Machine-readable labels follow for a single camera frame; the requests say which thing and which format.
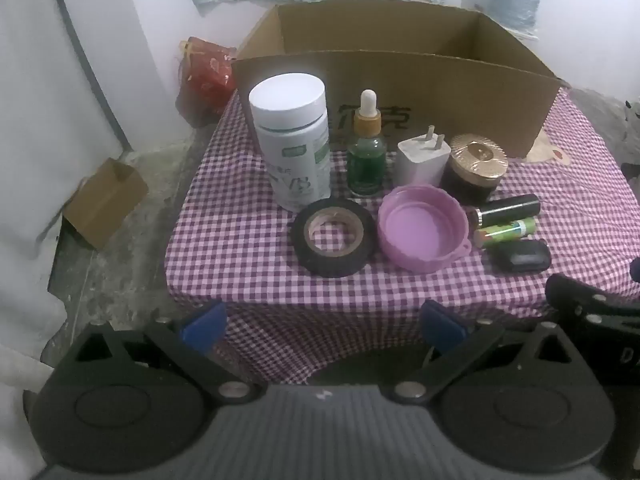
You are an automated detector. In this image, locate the white curtain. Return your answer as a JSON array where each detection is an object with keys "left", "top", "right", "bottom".
[{"left": 0, "top": 0, "right": 128, "bottom": 461}]

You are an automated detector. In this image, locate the dark jar with gold lid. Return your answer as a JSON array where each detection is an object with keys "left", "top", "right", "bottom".
[{"left": 441, "top": 133, "right": 509, "bottom": 206}]

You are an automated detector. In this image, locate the black lipstick tube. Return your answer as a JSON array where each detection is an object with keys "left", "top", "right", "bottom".
[{"left": 468, "top": 193, "right": 542, "bottom": 228}]

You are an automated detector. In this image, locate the pink plastic lid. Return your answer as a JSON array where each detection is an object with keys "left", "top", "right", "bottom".
[{"left": 377, "top": 184, "right": 473, "bottom": 274}]

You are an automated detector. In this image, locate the green lip balm tube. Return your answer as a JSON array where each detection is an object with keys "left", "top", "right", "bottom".
[{"left": 474, "top": 217, "right": 537, "bottom": 247}]

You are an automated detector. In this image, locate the large cardboard box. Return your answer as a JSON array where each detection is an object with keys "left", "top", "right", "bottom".
[{"left": 231, "top": 0, "right": 563, "bottom": 160}]

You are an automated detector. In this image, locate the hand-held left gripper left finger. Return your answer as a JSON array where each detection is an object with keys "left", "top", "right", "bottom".
[{"left": 65, "top": 301, "right": 266, "bottom": 406}]

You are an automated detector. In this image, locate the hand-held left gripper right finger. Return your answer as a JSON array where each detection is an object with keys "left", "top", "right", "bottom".
[{"left": 390, "top": 300, "right": 581, "bottom": 406}]

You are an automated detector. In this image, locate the black tape roll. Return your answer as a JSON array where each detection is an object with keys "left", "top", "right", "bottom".
[{"left": 291, "top": 198, "right": 377, "bottom": 278}]

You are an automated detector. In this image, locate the purple checkered tablecloth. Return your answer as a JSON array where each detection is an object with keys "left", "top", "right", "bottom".
[{"left": 165, "top": 87, "right": 640, "bottom": 386}]

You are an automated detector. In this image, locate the small cardboard box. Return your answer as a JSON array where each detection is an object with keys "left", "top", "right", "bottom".
[{"left": 62, "top": 157, "right": 150, "bottom": 250}]

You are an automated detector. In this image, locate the white charger plug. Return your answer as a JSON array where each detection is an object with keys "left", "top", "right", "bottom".
[{"left": 397, "top": 125, "right": 452, "bottom": 189}]

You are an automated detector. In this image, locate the white pill bottle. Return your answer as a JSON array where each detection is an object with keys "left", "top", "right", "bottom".
[{"left": 248, "top": 73, "right": 332, "bottom": 212}]

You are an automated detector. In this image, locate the green dropper bottle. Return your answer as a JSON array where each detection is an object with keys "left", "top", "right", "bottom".
[{"left": 346, "top": 89, "right": 388, "bottom": 197}]

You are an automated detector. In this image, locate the red gift bag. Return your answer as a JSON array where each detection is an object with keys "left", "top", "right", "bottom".
[{"left": 175, "top": 37, "right": 238, "bottom": 128}]

